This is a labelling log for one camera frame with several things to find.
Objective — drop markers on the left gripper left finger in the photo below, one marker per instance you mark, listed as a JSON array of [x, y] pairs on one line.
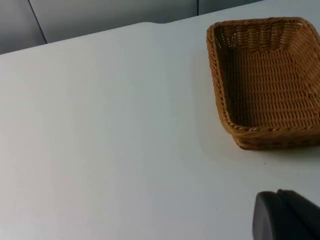
[[270, 220]]

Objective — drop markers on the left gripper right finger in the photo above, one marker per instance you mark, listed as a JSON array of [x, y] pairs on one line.
[[306, 217]]

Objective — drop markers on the brown wicker basket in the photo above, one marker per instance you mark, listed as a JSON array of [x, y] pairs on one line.
[[265, 82]]

